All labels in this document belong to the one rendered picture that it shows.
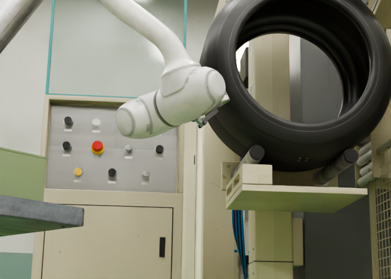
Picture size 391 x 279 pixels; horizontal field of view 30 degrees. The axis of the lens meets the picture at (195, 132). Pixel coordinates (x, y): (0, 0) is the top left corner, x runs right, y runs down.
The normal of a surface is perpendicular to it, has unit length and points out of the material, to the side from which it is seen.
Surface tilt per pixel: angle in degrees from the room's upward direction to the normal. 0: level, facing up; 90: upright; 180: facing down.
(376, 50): 88
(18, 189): 90
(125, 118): 109
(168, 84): 102
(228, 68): 92
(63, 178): 90
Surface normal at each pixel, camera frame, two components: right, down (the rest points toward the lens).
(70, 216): 0.73, -0.16
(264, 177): 0.09, -0.26
